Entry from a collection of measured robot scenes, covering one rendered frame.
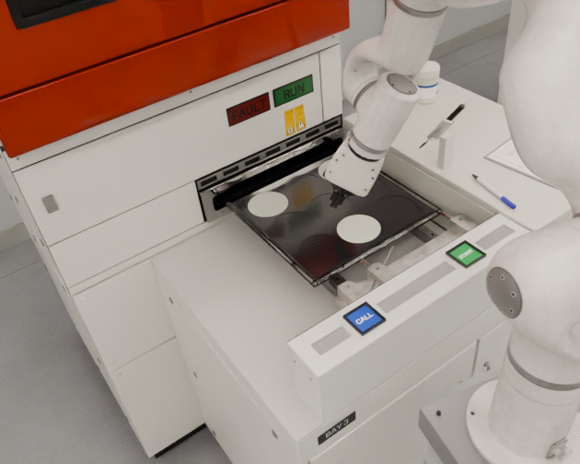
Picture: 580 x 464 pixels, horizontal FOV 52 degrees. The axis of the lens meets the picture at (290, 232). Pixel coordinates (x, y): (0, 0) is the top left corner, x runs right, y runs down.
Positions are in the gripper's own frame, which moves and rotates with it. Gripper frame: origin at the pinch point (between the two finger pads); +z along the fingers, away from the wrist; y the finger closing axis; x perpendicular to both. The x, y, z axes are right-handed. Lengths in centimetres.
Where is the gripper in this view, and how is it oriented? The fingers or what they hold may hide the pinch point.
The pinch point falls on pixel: (337, 197)
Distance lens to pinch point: 133.6
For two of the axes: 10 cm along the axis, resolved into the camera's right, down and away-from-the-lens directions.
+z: -3.2, 6.2, 7.1
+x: 3.2, -6.4, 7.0
